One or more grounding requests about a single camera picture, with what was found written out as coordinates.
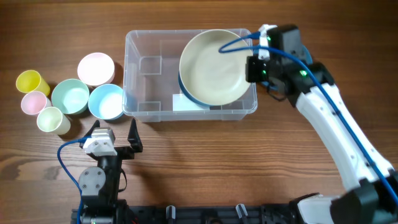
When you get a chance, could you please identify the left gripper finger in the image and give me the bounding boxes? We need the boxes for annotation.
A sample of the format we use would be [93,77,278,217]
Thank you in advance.
[85,120,100,137]
[127,119,143,152]

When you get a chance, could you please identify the light blue bowl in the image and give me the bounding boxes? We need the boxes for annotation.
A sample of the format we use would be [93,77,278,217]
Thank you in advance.
[88,84,123,120]

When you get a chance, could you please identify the mint green bowl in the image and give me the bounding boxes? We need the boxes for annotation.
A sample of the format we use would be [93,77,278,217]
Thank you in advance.
[51,78,90,114]

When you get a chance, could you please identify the dark blue plate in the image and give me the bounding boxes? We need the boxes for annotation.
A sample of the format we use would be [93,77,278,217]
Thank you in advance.
[178,73,210,107]
[261,46,313,91]

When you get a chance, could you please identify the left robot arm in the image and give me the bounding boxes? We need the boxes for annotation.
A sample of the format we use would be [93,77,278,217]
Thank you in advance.
[72,120,143,223]

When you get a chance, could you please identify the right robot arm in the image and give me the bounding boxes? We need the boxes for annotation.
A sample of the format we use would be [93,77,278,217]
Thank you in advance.
[246,54,397,223]

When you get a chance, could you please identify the clear plastic storage container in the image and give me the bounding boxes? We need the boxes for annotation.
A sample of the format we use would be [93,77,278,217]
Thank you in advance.
[123,29,258,122]

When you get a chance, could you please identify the pale green cup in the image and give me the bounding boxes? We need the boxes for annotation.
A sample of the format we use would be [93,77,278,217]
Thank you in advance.
[37,106,71,135]

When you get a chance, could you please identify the pink bowl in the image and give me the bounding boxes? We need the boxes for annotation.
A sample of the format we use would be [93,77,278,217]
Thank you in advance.
[77,52,115,86]

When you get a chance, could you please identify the pink cup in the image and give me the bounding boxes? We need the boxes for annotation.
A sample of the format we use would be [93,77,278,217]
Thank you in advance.
[21,91,52,116]

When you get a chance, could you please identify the yellow cup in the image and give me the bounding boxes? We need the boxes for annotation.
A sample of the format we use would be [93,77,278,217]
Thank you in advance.
[16,70,50,96]

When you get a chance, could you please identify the left blue cable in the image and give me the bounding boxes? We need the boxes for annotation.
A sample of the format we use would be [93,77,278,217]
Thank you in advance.
[57,136,93,224]

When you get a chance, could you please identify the blue cable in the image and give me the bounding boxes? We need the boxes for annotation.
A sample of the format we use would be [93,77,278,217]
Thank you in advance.
[57,136,93,224]
[218,31,398,206]

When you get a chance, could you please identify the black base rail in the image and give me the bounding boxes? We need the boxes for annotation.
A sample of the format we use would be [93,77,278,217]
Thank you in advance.
[130,204,298,224]

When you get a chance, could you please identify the right blue cable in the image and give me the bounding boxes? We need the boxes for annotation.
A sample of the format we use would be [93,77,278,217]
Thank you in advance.
[218,31,398,206]

